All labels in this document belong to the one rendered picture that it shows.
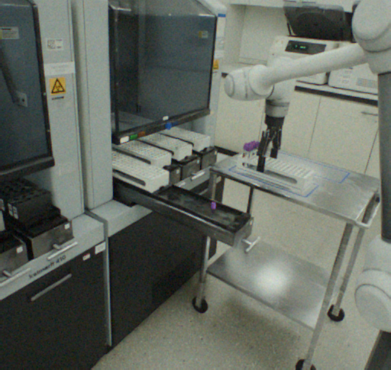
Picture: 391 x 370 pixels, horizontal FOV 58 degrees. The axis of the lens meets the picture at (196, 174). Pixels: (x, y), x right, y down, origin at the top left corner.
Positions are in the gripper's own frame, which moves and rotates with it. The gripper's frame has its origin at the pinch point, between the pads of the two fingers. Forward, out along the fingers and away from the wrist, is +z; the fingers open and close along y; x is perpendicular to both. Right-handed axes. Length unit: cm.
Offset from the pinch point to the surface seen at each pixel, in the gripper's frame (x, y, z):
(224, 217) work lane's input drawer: -4.7, -38.1, 6.9
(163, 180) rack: 22.8, -37.5, 3.0
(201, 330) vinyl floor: 11, -19, 87
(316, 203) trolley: -25.1, -8.5, 5.3
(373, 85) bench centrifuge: 4, 192, -10
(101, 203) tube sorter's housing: 39, -54, 12
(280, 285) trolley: -15, 5, 59
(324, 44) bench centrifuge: 50, 195, -36
